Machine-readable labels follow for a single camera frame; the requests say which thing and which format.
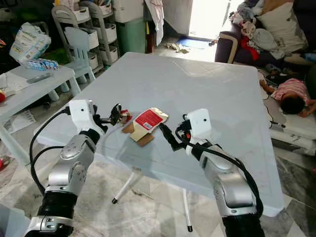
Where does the small red wrapper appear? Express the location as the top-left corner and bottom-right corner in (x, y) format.
(119, 109), (132, 122)

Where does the green bin white lid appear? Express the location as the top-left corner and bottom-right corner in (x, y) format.
(112, 0), (147, 54)

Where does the brown cardboard piece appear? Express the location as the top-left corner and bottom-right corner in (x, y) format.
(122, 120), (157, 148)

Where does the red and gold snack packet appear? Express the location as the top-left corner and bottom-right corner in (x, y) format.
(130, 107), (170, 140)

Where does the large white plastic table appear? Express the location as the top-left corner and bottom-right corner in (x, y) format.
(34, 51), (286, 233)

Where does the crumpled rag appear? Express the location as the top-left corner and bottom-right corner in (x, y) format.
(165, 42), (191, 54)

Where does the pale green child chair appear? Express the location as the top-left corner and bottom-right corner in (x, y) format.
(64, 26), (97, 83)

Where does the grey shelf rack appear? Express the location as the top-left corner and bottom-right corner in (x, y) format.
(83, 0), (119, 66)
(51, 4), (94, 67)

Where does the grey remote control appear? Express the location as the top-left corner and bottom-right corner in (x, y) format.
(27, 73), (53, 84)

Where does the blue door mat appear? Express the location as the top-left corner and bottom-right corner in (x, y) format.
(177, 38), (211, 49)

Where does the dark purple sofa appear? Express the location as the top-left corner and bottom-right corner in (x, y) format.
(214, 0), (316, 66)

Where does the blue white carton pack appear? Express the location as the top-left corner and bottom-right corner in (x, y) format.
(26, 58), (60, 72)

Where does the small white plastic table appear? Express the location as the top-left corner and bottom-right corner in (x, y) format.
(0, 65), (82, 166)

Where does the white hanging cloth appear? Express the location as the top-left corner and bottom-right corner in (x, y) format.
(145, 0), (165, 46)

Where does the white printed plastic package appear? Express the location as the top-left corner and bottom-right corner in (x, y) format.
(13, 22), (53, 64)

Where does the white floor mattress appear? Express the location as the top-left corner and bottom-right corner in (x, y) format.
(258, 68), (316, 155)

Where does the pile of clothes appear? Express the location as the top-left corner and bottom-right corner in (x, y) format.
(232, 0), (289, 60)

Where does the child in striped shirt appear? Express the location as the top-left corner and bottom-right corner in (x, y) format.
(259, 78), (316, 118)

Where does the beige pillow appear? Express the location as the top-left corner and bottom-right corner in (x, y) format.
(257, 0), (310, 54)

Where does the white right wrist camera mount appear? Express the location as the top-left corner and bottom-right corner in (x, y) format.
(186, 108), (212, 141)

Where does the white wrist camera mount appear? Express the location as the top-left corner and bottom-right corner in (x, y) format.
(69, 99), (96, 132)
(186, 108), (212, 141)

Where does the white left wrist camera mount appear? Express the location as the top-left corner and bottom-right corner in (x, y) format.
(69, 99), (96, 132)

